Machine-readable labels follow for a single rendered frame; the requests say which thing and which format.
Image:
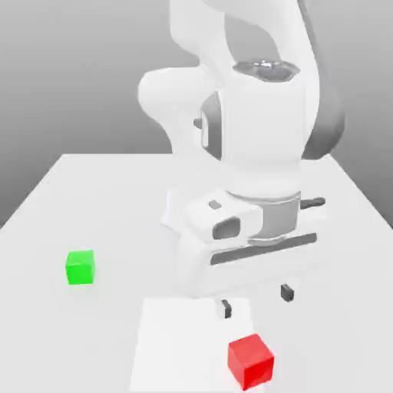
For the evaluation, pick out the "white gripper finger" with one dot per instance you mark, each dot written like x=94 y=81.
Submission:
x=226 y=309
x=287 y=292

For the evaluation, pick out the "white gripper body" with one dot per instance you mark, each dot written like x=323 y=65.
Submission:
x=251 y=270

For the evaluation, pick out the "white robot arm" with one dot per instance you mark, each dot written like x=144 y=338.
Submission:
x=264 y=129

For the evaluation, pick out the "small red cube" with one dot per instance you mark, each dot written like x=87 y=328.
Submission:
x=250 y=362

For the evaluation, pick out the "small green cube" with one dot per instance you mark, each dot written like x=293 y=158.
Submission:
x=80 y=267

